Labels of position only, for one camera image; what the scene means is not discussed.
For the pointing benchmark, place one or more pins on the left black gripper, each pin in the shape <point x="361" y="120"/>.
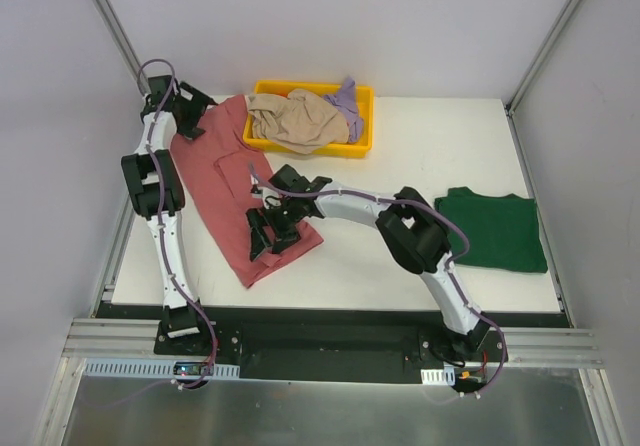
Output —
<point x="189" y="114"/>

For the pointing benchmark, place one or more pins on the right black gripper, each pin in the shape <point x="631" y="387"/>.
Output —
<point x="273" y="226"/>

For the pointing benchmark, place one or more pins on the pink t shirt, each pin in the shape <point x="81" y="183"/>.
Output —
<point x="214" y="169"/>

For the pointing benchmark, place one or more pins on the green t shirt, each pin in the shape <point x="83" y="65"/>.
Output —
<point x="503" y="232"/>

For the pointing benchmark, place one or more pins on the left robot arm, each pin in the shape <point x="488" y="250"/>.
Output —
<point x="157" y="195"/>

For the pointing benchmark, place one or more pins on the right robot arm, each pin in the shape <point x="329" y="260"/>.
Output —
<point x="416" y="236"/>

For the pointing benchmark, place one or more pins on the beige t shirt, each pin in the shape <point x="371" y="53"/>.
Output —
<point x="302" y="121"/>

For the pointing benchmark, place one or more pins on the purple t shirt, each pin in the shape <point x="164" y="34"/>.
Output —
<point x="344" y="100"/>

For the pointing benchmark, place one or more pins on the yellow plastic bin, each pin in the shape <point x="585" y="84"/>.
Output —
<point x="365" y="99"/>

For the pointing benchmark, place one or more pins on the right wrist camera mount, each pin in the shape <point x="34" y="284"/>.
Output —
<point x="257" y="192"/>

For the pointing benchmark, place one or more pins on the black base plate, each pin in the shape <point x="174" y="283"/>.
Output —
<point x="272" y="364"/>

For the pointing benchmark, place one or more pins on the left aluminium frame post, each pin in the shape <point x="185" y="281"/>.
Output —
<point x="123" y="44"/>

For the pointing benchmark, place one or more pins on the aluminium frame post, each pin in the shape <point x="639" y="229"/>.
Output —
<point x="559" y="26"/>
<point x="123" y="44"/>

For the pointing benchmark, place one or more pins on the left white cable duct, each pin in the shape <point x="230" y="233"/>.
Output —
<point x="158" y="369"/>

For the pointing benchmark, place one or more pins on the white cable duct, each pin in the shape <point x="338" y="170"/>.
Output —
<point x="158" y="369"/>
<point x="438" y="377"/>

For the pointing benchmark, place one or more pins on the right white cable duct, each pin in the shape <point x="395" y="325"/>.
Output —
<point x="438" y="377"/>

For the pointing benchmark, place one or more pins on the right aluminium frame post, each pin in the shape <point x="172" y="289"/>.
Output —
<point x="559" y="26"/>

